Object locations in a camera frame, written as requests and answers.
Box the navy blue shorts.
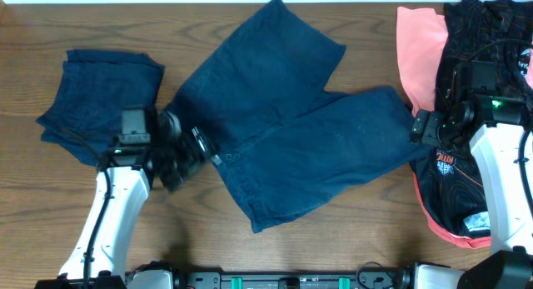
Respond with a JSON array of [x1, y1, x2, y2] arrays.
[[167, 0, 426, 232]]

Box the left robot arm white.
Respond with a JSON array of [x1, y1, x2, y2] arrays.
[[35, 108, 215, 289]]

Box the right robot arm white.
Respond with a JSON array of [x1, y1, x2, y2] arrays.
[[411, 94, 532, 289]]

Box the pink garment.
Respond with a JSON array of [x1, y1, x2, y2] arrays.
[[395, 6, 533, 250]]

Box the folded navy shorts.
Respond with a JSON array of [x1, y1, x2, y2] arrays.
[[37, 49, 165, 167]]

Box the black patterned shirt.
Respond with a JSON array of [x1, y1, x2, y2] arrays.
[[411, 0, 532, 248]]

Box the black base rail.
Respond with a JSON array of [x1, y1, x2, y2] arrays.
[[127, 259, 416, 289]]

